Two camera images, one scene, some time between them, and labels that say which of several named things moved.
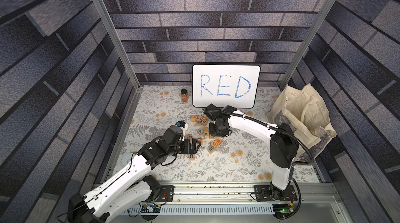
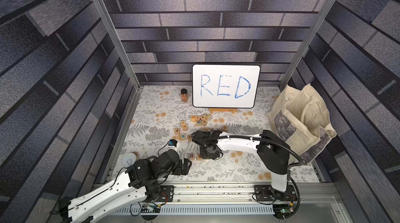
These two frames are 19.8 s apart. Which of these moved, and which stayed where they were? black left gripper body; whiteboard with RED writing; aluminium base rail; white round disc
Moved: black left gripper body
Stayed: whiteboard with RED writing; aluminium base rail; white round disc
